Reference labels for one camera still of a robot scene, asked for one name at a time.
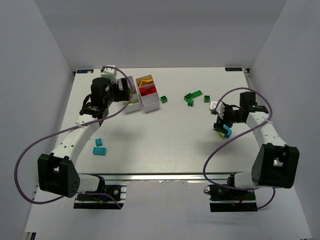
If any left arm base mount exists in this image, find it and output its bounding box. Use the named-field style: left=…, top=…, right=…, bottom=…
left=73, top=176, right=127, bottom=210

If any left blue table label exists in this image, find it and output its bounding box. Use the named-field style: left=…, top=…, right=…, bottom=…
left=76, top=69, right=94, bottom=74

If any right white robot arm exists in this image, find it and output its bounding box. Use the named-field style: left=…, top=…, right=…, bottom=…
left=210, top=91, right=300, bottom=189

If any long cyan lego brick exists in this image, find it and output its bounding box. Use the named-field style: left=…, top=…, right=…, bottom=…
left=92, top=147, right=107, bottom=156

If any dark green square lego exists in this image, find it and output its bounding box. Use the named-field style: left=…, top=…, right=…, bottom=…
left=203, top=95, right=210, bottom=103

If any red curved lego brick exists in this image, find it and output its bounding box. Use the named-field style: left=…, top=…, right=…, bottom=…
left=139, top=88, right=149, bottom=97

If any blue table label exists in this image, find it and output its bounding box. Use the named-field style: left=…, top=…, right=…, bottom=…
left=76, top=69, right=94, bottom=74
left=224, top=67, right=243, bottom=72

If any right blue table label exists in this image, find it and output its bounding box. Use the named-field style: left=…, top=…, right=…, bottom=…
left=224, top=67, right=243, bottom=72

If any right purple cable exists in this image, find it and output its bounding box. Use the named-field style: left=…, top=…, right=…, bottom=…
left=202, top=87, right=277, bottom=210

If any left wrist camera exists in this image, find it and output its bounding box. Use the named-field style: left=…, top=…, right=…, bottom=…
left=100, top=65, right=118, bottom=83

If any small dark green lego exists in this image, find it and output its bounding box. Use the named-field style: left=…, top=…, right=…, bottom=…
left=160, top=95, right=168, bottom=104
left=187, top=99, right=194, bottom=107

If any cyan rounded lego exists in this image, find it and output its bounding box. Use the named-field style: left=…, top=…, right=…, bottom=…
left=223, top=125, right=232, bottom=139

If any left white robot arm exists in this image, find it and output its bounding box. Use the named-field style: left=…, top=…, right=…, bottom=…
left=37, top=77, right=132, bottom=198

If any purple cable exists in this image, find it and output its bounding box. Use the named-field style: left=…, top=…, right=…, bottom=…
left=14, top=65, right=136, bottom=210
left=202, top=87, right=277, bottom=210

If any red lego piece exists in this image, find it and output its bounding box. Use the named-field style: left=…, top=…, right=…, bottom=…
left=148, top=86, right=157, bottom=95

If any long dark green lego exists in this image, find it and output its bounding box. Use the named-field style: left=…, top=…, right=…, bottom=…
left=184, top=90, right=203, bottom=102

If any small cyan lego brick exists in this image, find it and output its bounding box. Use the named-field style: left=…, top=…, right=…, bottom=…
left=95, top=138, right=103, bottom=147

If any left white divided container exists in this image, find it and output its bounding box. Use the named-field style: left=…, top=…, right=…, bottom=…
left=123, top=76, right=141, bottom=114

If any orange yellow lego brick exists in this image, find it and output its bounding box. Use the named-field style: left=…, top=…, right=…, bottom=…
left=138, top=78, right=154, bottom=88

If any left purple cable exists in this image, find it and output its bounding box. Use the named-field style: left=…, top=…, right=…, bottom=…
left=14, top=65, right=136, bottom=210

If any pale yellow orange lego stack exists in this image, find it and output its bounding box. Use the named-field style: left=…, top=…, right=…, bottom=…
left=217, top=132, right=225, bottom=139

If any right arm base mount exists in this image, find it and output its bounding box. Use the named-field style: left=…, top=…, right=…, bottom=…
left=203, top=184, right=258, bottom=213

